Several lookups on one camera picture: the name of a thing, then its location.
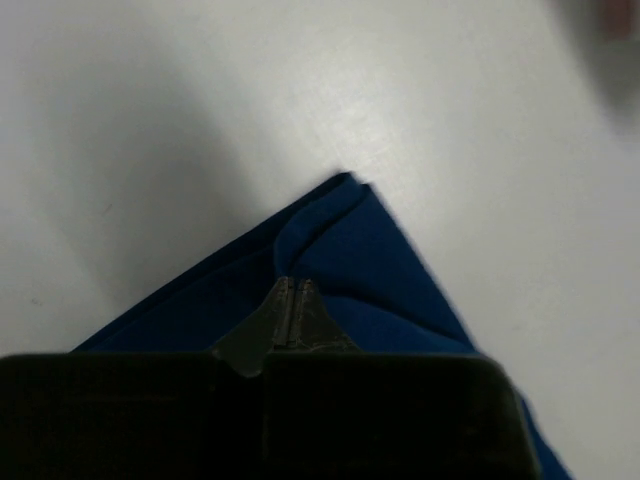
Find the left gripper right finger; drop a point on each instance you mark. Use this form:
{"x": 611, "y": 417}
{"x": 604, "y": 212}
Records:
{"x": 303, "y": 323}

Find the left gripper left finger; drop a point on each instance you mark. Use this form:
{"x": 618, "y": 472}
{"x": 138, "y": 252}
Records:
{"x": 246, "y": 345}

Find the blue printed t shirt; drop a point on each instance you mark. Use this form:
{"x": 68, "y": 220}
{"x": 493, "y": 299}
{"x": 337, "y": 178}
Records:
{"x": 416, "y": 401}

